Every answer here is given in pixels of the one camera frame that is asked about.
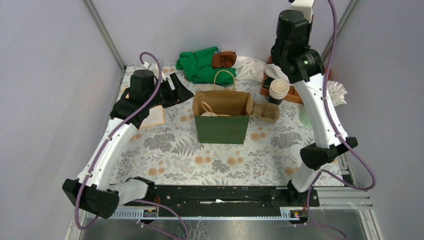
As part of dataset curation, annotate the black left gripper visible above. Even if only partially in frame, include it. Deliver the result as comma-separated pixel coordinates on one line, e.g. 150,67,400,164
145,72,194,109

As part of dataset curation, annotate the green paper bag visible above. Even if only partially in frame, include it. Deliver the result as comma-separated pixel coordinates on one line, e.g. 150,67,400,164
192,84,253,145

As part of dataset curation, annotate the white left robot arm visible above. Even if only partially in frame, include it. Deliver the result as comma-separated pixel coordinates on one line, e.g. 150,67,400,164
62,70,194,219

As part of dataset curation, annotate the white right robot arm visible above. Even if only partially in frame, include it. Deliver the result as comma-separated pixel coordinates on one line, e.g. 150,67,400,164
271,9,358,206

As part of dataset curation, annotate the white folded towel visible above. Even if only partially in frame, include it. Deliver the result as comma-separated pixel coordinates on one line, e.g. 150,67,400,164
264,63,290,83

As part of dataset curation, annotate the green cloth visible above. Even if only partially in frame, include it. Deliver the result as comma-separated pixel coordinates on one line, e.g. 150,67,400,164
175,46,237,87

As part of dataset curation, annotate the stack of paper cups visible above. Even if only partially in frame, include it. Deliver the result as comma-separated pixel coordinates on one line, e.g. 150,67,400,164
268,79,290,105

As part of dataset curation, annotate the white cloth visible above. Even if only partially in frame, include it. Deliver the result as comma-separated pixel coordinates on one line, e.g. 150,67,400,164
232,56,267,83

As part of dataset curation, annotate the brown cloth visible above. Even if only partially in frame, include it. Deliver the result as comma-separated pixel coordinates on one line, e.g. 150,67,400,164
211,51,237,69

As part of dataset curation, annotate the white paper straws bundle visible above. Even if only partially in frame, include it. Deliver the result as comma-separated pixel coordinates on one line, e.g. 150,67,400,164
327,80,348,107

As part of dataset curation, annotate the floral table mat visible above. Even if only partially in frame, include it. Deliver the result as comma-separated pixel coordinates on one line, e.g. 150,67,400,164
93,65,347,187

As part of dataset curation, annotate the green straw holder cup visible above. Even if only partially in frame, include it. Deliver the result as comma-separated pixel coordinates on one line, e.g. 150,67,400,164
298,106,312,128

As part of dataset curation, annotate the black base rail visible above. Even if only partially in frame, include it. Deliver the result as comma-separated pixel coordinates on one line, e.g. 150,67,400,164
124,184,321,218

